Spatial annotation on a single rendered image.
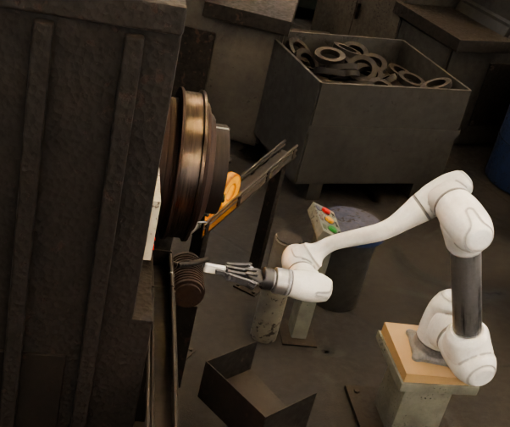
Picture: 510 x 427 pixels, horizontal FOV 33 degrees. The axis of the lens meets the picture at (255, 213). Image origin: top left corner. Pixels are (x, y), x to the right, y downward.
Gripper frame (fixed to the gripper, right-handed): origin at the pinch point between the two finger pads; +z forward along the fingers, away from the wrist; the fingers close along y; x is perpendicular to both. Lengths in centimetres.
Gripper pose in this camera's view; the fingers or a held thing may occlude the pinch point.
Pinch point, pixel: (214, 268)
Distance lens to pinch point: 290.5
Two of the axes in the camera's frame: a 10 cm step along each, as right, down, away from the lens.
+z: -9.5, -1.9, -2.5
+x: 2.9, -8.4, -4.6
